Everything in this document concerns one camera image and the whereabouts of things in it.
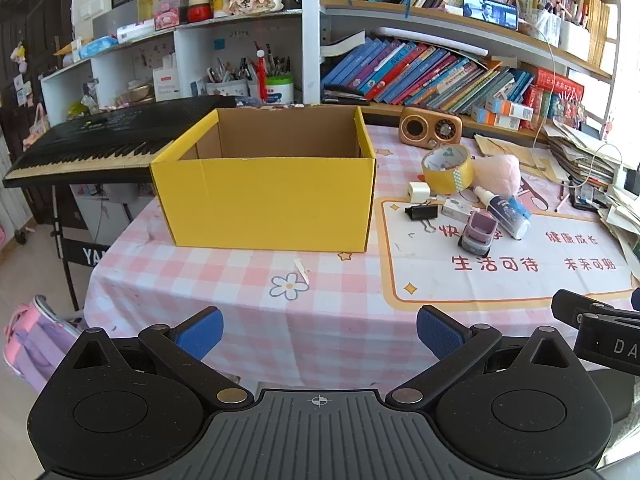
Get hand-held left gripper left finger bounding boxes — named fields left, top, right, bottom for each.
left=65, top=306, right=255, bottom=412

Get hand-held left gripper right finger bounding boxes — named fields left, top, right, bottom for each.
left=387, top=304, right=581, bottom=412

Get black binder clip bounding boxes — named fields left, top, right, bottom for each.
left=404, top=200, right=441, bottom=233

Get small white red box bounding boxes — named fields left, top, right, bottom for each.
left=441, top=196, right=476, bottom=218

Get yellow cardboard box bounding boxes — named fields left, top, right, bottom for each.
left=150, top=106, right=377, bottom=252

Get brown packing tape roll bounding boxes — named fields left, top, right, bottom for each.
left=421, top=144, right=476, bottom=196

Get pink checkered cloth desktop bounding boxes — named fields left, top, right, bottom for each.
left=82, top=120, right=640, bottom=396

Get white printed desk mat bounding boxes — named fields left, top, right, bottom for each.
left=380, top=195, right=640, bottom=313

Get pink grey toy car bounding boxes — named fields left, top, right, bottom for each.
left=457, top=210, right=498, bottom=261

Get black keyboard stand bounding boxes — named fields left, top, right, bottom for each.
left=50, top=182, right=103, bottom=313

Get pile of papers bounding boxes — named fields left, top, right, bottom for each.
left=545, top=120, right=640, bottom=281

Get white storage cabinet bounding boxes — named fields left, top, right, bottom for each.
left=70, top=182, right=156, bottom=247

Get pink purple backpack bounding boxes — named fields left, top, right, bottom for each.
left=2, top=295, right=83, bottom=396

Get brown paper envelopes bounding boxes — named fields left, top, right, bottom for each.
left=472, top=132, right=566, bottom=183

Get orange white medicine box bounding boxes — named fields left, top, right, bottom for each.
left=485, top=97, right=535, bottom=121
left=471, top=107, right=522, bottom=132

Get wooden retro radio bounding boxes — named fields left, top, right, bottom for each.
left=399, top=106, right=465, bottom=151

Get red book set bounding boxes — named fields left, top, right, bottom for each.
left=520, top=67, right=586, bottom=128

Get black electronic keyboard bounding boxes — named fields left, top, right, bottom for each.
left=2, top=95, right=236, bottom=188

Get white pen holder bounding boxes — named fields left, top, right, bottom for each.
left=206, top=55, right=249, bottom=97

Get wooden bowl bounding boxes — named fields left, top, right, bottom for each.
left=117, top=84, right=153, bottom=106

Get white carton red label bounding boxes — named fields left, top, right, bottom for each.
left=152, top=52, right=182, bottom=103

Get white jar green lid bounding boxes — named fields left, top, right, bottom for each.
left=265, top=76, right=294, bottom=106

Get red tassel charm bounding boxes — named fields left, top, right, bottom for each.
left=255, top=50, right=268, bottom=103

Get pink tote bag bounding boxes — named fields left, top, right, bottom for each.
left=22, top=102, right=51, bottom=147

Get white desk organizer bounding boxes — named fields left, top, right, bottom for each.
left=535, top=10, right=591, bottom=61

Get white shelf cabinet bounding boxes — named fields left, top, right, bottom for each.
left=40, top=0, right=322, bottom=126

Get thick white-paged book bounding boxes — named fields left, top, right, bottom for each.
left=320, top=30, right=368, bottom=59

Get blue wet wipes pack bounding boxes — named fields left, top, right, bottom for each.
left=79, top=36, right=120, bottom=59

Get white flat box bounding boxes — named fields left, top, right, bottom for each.
left=117, top=22, right=157, bottom=43

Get pink patterned box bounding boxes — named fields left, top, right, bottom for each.
left=154, top=7, right=182, bottom=31

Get grey metal box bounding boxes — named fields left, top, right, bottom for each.
left=92, top=10, right=141, bottom=38

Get wooden bookshelf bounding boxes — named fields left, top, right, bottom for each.
left=320, top=0, right=621, bottom=133

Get dark wooden door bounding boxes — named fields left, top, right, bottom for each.
left=0, top=0, right=73, bottom=161

